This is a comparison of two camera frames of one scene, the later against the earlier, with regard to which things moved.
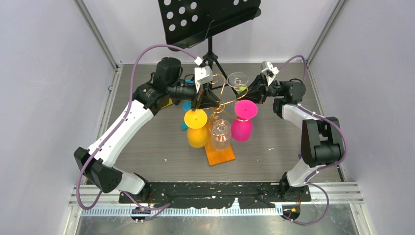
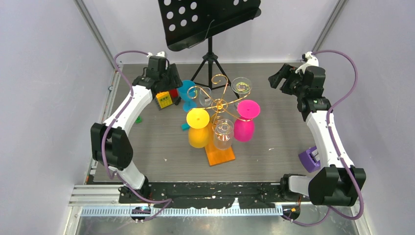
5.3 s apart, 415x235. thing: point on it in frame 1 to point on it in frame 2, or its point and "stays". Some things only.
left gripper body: x=185 y=92 to x=170 y=79
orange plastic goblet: x=195 y=121 stays
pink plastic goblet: x=244 y=110 stays
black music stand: x=190 y=23 stays
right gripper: x=257 y=92 to x=287 y=72
